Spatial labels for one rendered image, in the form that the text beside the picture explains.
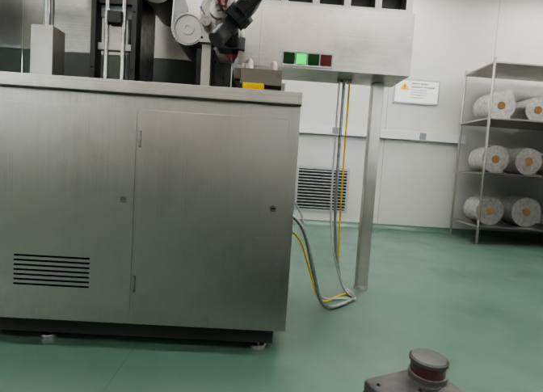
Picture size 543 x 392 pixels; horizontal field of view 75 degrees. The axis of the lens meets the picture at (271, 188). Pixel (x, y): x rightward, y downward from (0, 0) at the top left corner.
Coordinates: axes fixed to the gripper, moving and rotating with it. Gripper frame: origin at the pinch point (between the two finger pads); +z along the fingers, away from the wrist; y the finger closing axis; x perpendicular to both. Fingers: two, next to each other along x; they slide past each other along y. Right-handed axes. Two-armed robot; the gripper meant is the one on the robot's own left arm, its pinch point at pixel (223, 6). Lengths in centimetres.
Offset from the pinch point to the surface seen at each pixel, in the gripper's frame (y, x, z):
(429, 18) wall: 196, 265, 128
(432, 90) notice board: 208, 203, 178
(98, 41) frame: -43.2, -18.4, 7.2
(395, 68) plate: 81, 19, 32
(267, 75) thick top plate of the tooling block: 18.6, -18.0, 15.9
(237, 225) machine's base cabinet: 12, -75, 34
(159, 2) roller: -25.6, 4.7, 3.1
